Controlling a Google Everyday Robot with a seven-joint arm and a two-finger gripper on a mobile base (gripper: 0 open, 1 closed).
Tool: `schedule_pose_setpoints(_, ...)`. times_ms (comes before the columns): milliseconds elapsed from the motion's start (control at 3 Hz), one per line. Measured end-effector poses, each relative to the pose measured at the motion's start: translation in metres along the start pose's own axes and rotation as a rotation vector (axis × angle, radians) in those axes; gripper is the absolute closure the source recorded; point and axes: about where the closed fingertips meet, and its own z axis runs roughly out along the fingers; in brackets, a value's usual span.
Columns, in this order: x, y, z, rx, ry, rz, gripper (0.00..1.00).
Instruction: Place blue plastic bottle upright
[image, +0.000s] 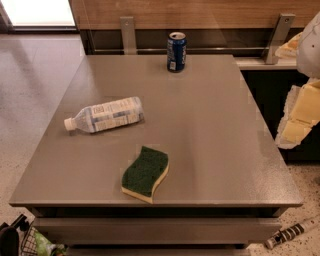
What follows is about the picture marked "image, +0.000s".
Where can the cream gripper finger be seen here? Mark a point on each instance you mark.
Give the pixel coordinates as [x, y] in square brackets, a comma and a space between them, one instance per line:
[301, 114]
[289, 49]

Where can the clear plastic water bottle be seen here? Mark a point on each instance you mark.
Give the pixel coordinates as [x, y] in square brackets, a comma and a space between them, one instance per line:
[107, 116]

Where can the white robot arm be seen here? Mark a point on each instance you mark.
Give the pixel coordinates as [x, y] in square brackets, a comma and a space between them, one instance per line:
[308, 52]

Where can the blue soda can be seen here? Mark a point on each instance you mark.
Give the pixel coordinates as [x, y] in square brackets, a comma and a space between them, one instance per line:
[176, 51]

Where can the black white tube on floor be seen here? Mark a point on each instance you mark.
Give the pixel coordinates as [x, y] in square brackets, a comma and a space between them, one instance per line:
[290, 233]

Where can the green yellow sponge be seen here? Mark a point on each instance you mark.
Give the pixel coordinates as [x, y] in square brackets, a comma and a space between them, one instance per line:
[145, 174]

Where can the grey table drawer front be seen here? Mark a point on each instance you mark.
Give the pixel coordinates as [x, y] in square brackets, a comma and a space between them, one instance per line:
[156, 231]

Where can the bright window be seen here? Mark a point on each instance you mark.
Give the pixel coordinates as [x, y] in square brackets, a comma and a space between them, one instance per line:
[38, 12]

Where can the black object at corner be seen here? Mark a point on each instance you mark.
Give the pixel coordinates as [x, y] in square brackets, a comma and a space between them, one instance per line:
[9, 237]

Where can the right metal bracket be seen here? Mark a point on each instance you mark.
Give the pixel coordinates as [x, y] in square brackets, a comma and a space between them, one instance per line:
[278, 37]

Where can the metal bracket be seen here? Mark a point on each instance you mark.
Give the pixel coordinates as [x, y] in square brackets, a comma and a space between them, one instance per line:
[128, 35]
[278, 37]

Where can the left metal bracket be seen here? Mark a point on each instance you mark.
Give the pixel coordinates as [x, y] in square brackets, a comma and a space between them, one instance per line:
[128, 35]

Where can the wooden wall panel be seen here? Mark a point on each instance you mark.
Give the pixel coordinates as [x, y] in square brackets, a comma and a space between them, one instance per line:
[190, 14]

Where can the wire basket with green bag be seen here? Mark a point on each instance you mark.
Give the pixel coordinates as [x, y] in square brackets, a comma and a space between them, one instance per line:
[36, 244]

